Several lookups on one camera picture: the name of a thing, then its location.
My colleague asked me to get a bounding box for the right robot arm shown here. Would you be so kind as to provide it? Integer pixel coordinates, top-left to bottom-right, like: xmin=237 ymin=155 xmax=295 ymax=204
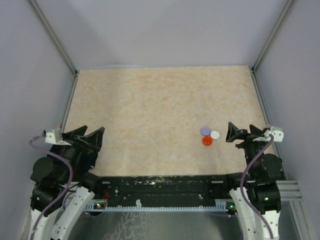
xmin=223 ymin=122 xmax=285 ymax=240

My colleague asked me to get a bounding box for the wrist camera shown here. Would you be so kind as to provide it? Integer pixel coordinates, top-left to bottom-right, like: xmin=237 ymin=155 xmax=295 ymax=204
xmin=43 ymin=128 xmax=71 ymax=146
xmin=262 ymin=126 xmax=284 ymax=143

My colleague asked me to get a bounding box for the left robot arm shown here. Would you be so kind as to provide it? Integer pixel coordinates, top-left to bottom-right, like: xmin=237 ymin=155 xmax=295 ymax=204
xmin=28 ymin=125 xmax=105 ymax=240

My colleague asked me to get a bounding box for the purple earbud charging case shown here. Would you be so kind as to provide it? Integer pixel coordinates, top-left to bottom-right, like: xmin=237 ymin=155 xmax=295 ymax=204
xmin=200 ymin=127 xmax=212 ymax=136

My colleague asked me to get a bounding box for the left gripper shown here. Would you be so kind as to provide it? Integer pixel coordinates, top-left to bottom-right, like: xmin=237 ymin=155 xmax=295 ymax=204
xmin=57 ymin=125 xmax=105 ymax=183

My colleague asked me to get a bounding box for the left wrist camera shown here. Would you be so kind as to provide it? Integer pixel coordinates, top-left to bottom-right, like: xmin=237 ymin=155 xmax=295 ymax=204
xmin=43 ymin=128 xmax=71 ymax=146

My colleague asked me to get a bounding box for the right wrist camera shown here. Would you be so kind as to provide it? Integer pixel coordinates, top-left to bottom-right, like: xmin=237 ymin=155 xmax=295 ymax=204
xmin=262 ymin=126 xmax=284 ymax=143

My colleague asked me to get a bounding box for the white earbud charging case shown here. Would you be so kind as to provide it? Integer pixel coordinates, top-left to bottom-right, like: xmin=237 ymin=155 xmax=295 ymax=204
xmin=210 ymin=130 xmax=221 ymax=140

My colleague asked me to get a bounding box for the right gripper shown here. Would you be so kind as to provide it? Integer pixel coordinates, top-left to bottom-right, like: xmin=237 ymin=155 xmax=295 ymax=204
xmin=226 ymin=121 xmax=271 ymax=179

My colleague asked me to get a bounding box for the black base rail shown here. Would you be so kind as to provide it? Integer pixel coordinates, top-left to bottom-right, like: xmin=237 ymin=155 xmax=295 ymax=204
xmin=94 ymin=172 xmax=242 ymax=208

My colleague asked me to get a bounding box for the red earbud charging case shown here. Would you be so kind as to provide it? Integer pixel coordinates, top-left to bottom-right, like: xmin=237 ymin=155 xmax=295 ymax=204
xmin=202 ymin=136 xmax=213 ymax=146

